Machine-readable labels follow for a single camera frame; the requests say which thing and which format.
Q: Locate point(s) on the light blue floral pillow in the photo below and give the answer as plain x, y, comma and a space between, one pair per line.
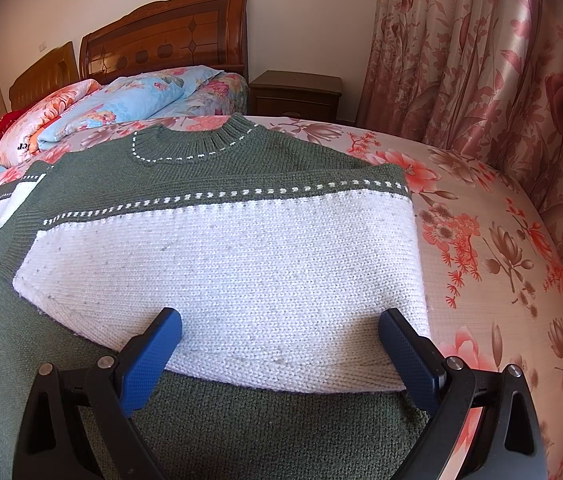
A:
126, 97

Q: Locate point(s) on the pink floral curtain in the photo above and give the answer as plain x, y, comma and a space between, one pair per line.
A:
481, 70

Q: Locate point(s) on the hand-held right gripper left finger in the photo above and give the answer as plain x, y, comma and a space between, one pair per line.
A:
147, 364

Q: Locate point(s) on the floral bed sheet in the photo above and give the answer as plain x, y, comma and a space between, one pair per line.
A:
491, 280

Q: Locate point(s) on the large carved wooden headboard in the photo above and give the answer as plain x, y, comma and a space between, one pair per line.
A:
166, 35

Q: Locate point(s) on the wooden nightstand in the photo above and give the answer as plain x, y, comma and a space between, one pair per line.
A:
295, 94

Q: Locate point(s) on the green and white knit sweater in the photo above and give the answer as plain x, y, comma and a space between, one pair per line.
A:
221, 245

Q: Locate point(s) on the pink floral pillow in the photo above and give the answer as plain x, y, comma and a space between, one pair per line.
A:
41, 117

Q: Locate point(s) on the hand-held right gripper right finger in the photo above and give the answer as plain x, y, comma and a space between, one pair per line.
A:
409, 360

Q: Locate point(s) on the small wooden headboard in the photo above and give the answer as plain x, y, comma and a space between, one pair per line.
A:
44, 77

